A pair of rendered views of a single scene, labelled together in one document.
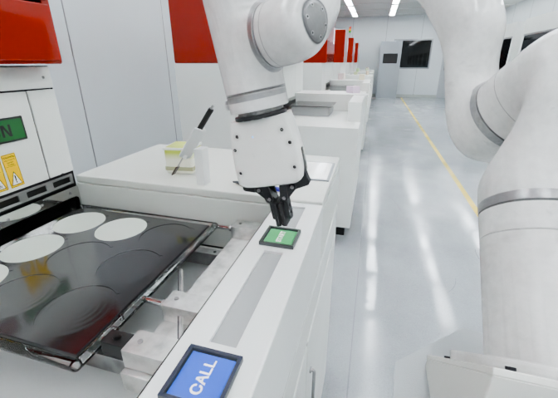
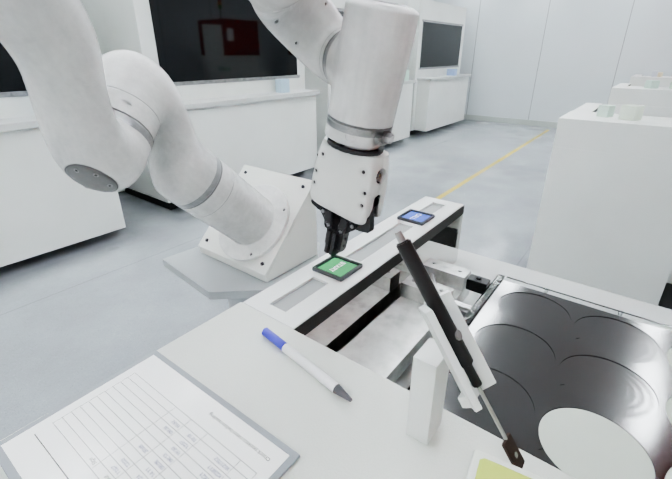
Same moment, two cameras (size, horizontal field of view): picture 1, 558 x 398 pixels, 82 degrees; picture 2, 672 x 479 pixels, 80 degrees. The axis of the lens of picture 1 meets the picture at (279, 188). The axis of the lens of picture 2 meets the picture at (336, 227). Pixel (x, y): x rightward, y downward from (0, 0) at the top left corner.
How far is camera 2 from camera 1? 98 cm
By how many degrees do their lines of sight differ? 130
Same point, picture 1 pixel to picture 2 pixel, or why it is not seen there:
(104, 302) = (510, 310)
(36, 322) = (559, 306)
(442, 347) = (241, 287)
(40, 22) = not seen: outside the picture
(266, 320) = (380, 227)
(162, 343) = (444, 267)
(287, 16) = not seen: hidden behind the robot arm
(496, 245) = (239, 187)
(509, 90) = (159, 103)
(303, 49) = not seen: hidden behind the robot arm
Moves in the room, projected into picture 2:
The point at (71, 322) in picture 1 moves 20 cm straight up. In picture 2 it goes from (526, 300) to (553, 181)
